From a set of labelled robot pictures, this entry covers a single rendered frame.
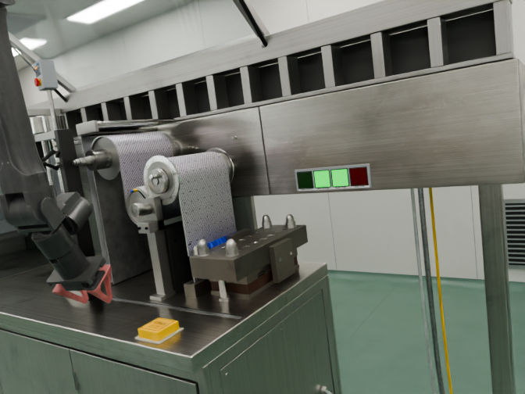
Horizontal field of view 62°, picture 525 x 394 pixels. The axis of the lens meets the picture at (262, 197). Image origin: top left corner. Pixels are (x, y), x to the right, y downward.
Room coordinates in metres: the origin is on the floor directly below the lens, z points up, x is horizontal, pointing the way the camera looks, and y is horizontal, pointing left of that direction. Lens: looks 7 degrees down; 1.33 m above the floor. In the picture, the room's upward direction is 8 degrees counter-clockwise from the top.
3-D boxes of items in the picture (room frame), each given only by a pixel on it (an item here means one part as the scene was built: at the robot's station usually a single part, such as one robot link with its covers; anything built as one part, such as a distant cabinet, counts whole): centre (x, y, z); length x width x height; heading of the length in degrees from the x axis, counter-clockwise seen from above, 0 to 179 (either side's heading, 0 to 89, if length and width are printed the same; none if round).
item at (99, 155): (1.42, 0.51, 1.33); 0.06 x 0.06 x 0.06; 55
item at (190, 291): (1.36, 0.17, 0.92); 0.28 x 0.04 x 0.04; 145
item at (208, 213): (1.36, 0.17, 1.11); 0.23 x 0.01 x 0.18; 145
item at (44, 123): (1.80, 0.82, 1.50); 0.14 x 0.14 x 0.06
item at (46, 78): (1.64, 0.72, 1.66); 0.07 x 0.07 x 0.10; 42
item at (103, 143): (1.55, 0.42, 1.33); 0.25 x 0.14 x 0.14; 145
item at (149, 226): (1.28, 0.34, 1.05); 0.06 x 0.05 x 0.31; 145
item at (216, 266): (1.33, 0.05, 1.00); 0.40 x 0.16 x 0.06; 145
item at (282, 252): (1.29, -0.04, 0.96); 0.10 x 0.03 x 0.11; 145
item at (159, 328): (1.01, 0.29, 0.91); 0.07 x 0.07 x 0.02; 55
